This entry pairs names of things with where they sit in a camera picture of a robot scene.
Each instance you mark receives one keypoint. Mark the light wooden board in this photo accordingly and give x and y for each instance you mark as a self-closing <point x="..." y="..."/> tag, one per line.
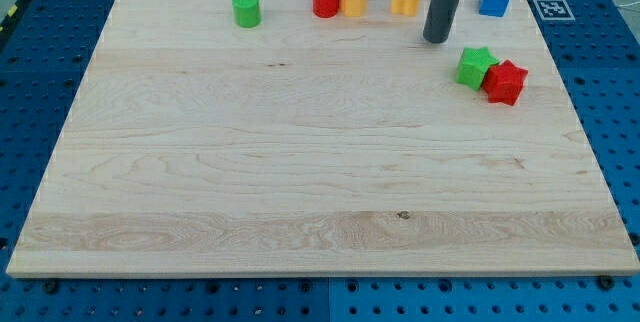
<point x="310" y="147"/>

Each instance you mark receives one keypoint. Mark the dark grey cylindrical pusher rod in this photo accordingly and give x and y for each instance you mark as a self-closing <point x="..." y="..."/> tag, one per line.
<point x="439" y="20"/>

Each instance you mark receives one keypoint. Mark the black yellow hazard tape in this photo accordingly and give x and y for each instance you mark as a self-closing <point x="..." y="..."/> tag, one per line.
<point x="14" y="14"/>

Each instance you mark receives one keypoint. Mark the red star block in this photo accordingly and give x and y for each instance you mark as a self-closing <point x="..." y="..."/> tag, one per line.
<point x="504" y="83"/>

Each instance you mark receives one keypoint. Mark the green star block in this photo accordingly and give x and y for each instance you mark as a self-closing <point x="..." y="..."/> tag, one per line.
<point x="473" y="66"/>

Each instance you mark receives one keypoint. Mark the green cylinder block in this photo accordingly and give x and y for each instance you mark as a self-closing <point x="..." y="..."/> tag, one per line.
<point x="247" y="13"/>

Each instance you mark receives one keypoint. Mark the white fiducial marker tag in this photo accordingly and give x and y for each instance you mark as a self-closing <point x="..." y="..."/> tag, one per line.
<point x="554" y="10"/>

